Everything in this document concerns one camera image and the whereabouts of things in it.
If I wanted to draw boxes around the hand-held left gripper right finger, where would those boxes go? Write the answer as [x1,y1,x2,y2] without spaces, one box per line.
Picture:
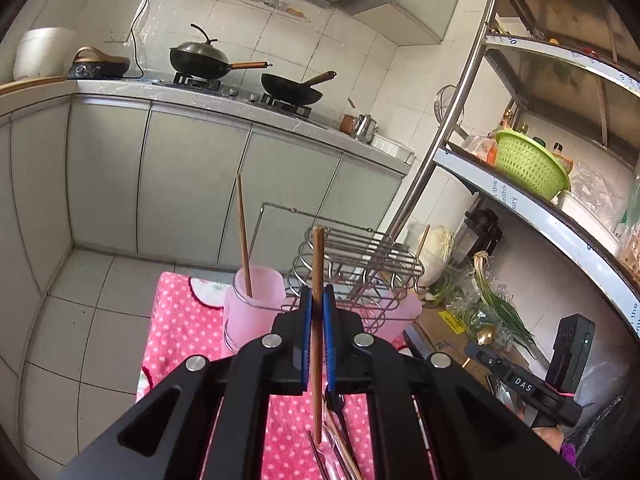
[322,284,588,480]

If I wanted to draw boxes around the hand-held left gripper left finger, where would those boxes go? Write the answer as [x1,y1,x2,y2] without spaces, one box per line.
[55,284,315,480]

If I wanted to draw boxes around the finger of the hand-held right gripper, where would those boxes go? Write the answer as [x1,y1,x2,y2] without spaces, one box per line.
[464,341,507,377]

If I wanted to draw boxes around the metal wire dish rack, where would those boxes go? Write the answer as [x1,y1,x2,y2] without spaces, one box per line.
[222,202,426,356]

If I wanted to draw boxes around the black plastic spoon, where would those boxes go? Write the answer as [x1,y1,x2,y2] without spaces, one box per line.
[324,386,362,480]

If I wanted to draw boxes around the thin black chopstick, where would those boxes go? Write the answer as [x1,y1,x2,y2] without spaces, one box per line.
[306,431,329,480]

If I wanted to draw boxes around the person's right hand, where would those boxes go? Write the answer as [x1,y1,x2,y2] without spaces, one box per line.
[532,425,563,451]

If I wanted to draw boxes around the cardboard sheet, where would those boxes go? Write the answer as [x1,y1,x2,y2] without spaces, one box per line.
[405,302,531,396]

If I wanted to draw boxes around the plastic bag of greens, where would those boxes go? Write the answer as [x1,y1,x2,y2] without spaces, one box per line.
[430,265,501,341]

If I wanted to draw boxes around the green onions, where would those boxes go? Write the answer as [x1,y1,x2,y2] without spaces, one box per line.
[472,251,538,356]

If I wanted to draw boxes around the napa cabbage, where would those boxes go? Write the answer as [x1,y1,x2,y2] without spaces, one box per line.
[422,225,456,286]

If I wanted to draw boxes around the pink dotted blanket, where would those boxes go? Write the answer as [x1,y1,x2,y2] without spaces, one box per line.
[137,271,441,480]

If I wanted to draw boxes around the white plastic box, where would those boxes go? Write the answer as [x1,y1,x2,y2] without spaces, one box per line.
[555,189,621,256]

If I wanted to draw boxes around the metal shelf rack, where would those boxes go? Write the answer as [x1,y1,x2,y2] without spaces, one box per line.
[380,0,640,343]

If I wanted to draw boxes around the green plastic basket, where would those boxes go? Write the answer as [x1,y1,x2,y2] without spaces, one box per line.
[492,129,572,201]

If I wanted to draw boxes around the white rectangular dish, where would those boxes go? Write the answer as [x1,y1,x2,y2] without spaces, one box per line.
[370,132,416,166]

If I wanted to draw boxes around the grey base cabinets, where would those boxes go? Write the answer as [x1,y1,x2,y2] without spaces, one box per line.
[0,85,416,273]

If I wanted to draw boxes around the steel kettle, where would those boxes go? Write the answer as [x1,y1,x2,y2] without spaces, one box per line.
[352,112,380,143]

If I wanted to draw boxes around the black open wok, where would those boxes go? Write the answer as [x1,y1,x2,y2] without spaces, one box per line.
[260,71,337,107]

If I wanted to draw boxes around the metal strainer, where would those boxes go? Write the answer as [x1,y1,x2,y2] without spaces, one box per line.
[433,85,471,141]

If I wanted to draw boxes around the gas stove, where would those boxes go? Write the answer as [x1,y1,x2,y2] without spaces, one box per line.
[150,72,321,121]

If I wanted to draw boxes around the black wok with lid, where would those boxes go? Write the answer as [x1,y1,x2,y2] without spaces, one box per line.
[169,23,273,81]

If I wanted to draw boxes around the white rice cooker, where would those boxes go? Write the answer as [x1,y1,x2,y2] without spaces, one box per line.
[12,27,77,82]

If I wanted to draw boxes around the metal grater with orange handle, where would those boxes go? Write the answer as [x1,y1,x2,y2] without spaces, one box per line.
[487,375,531,426]

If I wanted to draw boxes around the wall sticker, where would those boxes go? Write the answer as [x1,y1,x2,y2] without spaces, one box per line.
[235,0,313,23]

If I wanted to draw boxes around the wall cabinets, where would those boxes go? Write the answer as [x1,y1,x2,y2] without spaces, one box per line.
[350,0,468,46]

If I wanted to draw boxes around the black power cable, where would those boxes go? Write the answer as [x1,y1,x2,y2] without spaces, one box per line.
[127,0,157,80]

